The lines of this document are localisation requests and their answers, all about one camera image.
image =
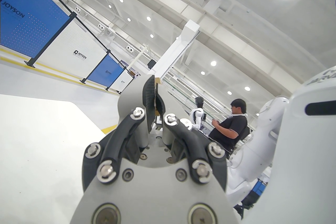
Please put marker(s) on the robot body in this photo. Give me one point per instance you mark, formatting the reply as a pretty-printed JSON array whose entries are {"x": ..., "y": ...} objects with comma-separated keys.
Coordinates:
[{"x": 302, "y": 156}]

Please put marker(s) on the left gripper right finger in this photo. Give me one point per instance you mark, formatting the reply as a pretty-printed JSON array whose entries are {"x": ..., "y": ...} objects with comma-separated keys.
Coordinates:
[{"x": 194, "y": 149}]

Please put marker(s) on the white partition panel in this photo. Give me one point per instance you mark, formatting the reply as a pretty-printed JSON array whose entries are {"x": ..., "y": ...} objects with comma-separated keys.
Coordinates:
[
  {"x": 71, "y": 51},
  {"x": 122, "y": 80}
]

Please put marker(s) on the blue partition panel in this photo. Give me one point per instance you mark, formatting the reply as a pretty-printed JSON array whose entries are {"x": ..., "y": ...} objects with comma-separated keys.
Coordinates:
[
  {"x": 105, "y": 72},
  {"x": 26, "y": 12}
]

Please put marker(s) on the person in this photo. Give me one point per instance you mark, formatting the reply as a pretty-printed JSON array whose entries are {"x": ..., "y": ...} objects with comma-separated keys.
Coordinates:
[{"x": 231, "y": 130}]

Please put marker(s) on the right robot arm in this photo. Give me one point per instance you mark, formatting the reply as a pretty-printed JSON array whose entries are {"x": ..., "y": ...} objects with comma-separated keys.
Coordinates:
[{"x": 262, "y": 146}]

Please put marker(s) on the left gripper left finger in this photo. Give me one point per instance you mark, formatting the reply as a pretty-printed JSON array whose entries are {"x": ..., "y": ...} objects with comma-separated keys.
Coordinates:
[{"x": 126, "y": 104}]

